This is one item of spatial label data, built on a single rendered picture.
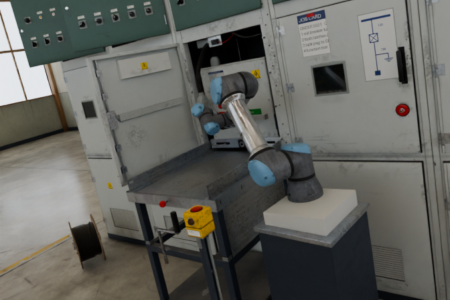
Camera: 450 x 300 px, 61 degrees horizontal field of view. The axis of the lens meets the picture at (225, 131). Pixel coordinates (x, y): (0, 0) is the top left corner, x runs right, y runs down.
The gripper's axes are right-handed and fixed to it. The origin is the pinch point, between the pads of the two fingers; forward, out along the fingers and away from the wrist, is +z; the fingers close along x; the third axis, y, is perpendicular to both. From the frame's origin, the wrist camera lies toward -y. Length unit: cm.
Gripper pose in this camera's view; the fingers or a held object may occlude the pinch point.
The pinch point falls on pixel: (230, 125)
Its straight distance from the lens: 236.7
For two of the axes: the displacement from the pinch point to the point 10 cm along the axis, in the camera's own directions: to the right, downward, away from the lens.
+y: 7.9, -0.3, -6.1
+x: 1.3, -9.7, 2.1
